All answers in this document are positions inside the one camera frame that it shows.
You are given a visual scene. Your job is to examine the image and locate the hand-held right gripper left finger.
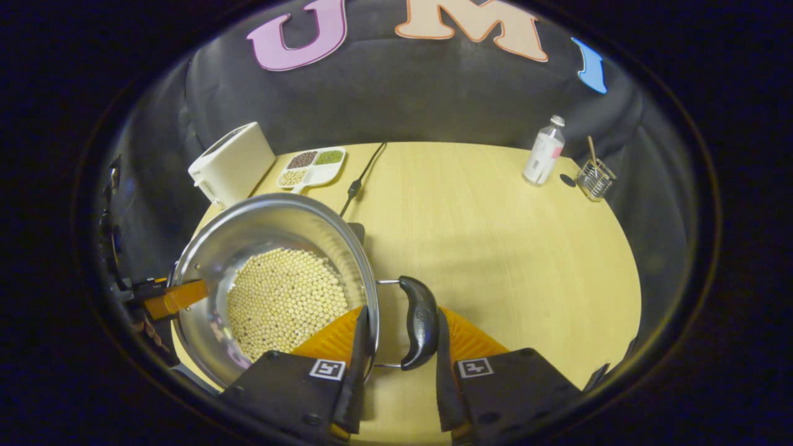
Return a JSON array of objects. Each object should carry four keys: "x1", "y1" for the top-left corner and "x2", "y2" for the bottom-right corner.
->
[{"x1": 219, "y1": 305, "x2": 376, "y2": 442}]

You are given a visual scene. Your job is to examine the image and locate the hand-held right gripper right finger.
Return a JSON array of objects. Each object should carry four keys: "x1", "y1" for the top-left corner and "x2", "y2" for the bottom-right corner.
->
[{"x1": 435, "y1": 307, "x2": 584, "y2": 444}]

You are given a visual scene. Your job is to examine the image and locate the steel pot with black handle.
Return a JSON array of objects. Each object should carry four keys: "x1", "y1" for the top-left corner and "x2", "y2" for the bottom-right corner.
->
[{"x1": 169, "y1": 192, "x2": 442, "y2": 392}]

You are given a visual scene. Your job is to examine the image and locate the pile of pale soybeans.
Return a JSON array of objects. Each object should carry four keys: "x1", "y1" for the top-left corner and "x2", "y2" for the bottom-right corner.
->
[{"x1": 226, "y1": 248, "x2": 351, "y2": 363}]

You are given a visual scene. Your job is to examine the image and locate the white toaster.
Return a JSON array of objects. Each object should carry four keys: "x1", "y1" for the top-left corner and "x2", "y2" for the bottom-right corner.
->
[{"x1": 188, "y1": 122, "x2": 276, "y2": 208}]

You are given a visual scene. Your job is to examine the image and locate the white divided dish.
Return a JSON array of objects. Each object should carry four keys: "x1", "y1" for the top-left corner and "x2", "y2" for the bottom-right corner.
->
[{"x1": 277, "y1": 147, "x2": 346, "y2": 194}]

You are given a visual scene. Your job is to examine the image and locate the clear bottle with white label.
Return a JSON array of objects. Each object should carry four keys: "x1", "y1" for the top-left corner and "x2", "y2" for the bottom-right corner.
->
[{"x1": 524, "y1": 115, "x2": 566, "y2": 186}]

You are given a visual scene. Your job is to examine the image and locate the black backdrop cloth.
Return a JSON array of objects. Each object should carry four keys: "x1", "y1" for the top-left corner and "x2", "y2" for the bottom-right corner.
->
[{"x1": 121, "y1": 0, "x2": 648, "y2": 261}]

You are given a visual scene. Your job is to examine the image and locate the black power cable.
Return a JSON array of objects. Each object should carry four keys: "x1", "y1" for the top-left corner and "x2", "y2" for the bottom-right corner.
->
[{"x1": 338, "y1": 142, "x2": 388, "y2": 217}]

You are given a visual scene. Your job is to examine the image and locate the wire mesh holder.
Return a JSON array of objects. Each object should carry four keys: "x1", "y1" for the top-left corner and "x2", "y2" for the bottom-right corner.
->
[{"x1": 576, "y1": 158, "x2": 617, "y2": 202}]

